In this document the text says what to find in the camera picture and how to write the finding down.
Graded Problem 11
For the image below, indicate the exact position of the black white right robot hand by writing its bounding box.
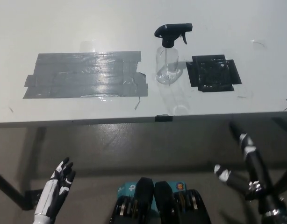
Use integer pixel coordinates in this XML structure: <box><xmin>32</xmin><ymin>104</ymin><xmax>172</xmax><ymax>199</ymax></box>
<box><xmin>213</xmin><ymin>121</ymin><xmax>287</xmax><ymax>219</ymax></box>

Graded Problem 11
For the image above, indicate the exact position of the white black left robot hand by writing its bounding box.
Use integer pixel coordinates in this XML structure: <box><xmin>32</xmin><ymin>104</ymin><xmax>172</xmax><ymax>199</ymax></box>
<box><xmin>33</xmin><ymin>157</ymin><xmax>77</xmax><ymax>224</ymax></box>

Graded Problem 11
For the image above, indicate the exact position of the black spray trigger lid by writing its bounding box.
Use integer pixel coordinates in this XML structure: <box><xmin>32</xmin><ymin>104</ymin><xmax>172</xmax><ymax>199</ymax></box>
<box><xmin>154</xmin><ymin>23</ymin><xmax>194</xmax><ymax>49</ymax></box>

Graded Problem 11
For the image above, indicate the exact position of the black teal robot torso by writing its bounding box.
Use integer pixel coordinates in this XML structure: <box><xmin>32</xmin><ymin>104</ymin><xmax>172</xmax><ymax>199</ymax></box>
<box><xmin>108</xmin><ymin>177</ymin><xmax>213</xmax><ymax>224</ymax></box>

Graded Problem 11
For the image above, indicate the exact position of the clear plastic bottle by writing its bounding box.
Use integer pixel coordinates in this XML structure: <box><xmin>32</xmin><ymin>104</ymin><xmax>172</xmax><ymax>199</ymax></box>
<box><xmin>155</xmin><ymin>45</ymin><xmax>183</xmax><ymax>84</ymax></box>

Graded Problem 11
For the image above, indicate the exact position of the black table leg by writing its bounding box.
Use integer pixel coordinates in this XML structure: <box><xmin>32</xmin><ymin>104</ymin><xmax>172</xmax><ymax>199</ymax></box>
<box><xmin>269</xmin><ymin>162</ymin><xmax>287</xmax><ymax>199</ymax></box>
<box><xmin>0</xmin><ymin>168</ymin><xmax>29</xmax><ymax>210</ymax></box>

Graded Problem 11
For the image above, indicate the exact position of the grey duct tape patch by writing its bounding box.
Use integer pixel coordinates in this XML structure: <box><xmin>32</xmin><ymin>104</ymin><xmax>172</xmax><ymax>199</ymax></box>
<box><xmin>22</xmin><ymin>50</ymin><xmax>149</xmax><ymax>99</ymax></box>

